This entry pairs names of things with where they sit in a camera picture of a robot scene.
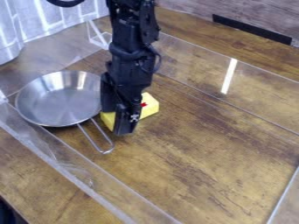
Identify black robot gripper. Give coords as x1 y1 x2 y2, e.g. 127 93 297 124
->
100 44 156 136

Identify yellow butter block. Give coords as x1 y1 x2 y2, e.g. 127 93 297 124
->
100 92 159 131

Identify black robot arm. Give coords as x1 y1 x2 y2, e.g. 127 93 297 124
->
100 0 162 136

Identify silver metal frying pan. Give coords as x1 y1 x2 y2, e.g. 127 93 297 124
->
15 70 115 154

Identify white sheer curtain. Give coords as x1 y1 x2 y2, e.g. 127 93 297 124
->
0 0 108 65

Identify black strip on table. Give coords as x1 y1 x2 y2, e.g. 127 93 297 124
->
212 14 293 46

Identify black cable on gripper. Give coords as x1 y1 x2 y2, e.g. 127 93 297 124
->
46 0 164 75

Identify clear acrylic barrier wall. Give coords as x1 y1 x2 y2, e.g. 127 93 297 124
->
0 10 299 224

